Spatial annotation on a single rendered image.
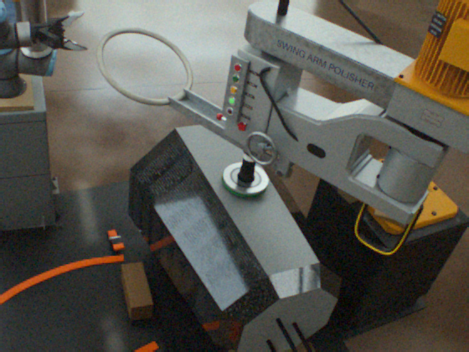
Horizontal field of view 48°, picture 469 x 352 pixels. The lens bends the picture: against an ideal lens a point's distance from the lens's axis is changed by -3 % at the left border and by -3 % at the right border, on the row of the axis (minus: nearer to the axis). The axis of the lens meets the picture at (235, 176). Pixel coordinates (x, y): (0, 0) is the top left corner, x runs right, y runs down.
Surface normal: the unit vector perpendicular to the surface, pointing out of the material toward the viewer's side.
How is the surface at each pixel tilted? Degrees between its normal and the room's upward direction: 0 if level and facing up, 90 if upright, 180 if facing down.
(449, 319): 0
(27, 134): 90
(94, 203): 0
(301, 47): 90
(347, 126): 90
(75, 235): 0
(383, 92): 90
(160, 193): 45
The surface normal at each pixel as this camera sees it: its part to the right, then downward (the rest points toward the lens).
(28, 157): 0.33, 0.65
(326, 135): -0.58, 0.45
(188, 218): -0.52, -0.41
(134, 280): 0.15, -0.76
